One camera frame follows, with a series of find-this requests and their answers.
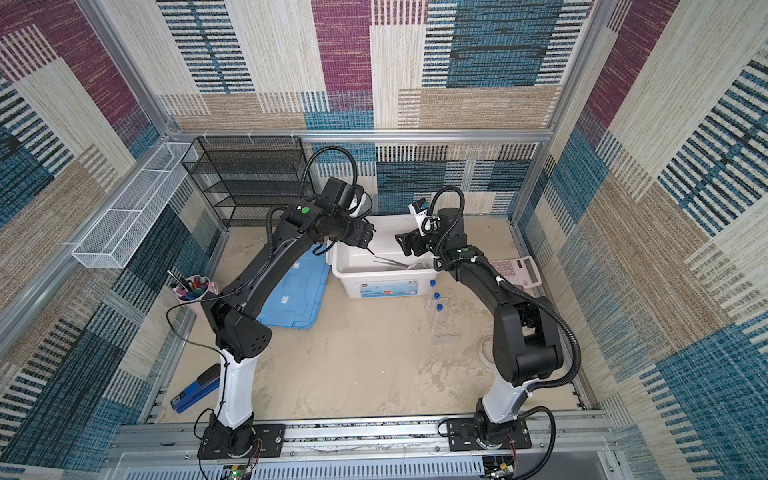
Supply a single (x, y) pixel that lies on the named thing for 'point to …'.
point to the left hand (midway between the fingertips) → (359, 226)
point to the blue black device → (204, 385)
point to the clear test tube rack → (443, 320)
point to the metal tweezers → (391, 262)
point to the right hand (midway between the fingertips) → (410, 232)
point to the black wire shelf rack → (245, 177)
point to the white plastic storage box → (384, 269)
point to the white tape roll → (484, 360)
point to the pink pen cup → (190, 290)
